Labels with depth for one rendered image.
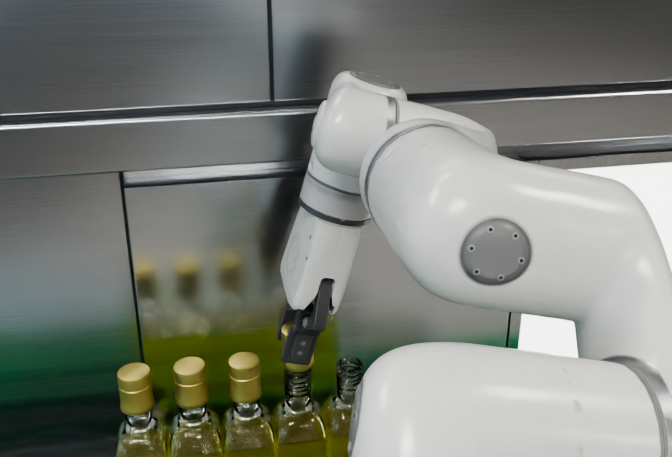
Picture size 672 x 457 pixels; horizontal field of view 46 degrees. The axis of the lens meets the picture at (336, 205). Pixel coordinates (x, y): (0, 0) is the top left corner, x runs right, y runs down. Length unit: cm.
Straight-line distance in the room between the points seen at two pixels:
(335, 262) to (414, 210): 35
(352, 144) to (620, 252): 28
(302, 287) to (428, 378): 42
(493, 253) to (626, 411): 10
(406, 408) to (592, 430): 9
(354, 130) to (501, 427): 35
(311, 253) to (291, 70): 23
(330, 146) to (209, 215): 29
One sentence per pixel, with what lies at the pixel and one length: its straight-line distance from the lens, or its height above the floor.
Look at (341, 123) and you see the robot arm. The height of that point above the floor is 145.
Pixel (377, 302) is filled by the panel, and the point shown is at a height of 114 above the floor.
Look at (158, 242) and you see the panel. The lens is 92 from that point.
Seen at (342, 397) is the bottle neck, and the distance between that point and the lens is 90.
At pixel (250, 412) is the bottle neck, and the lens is 88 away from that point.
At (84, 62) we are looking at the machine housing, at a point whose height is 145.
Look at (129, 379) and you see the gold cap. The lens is 85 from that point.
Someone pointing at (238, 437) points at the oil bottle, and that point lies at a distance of 89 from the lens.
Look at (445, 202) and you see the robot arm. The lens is 40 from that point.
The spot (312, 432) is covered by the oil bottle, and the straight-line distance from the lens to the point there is 89.
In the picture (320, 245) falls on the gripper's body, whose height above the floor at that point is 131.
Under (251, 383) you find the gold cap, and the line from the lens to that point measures 86.
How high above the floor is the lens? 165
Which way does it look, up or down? 24 degrees down
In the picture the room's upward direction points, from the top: straight up
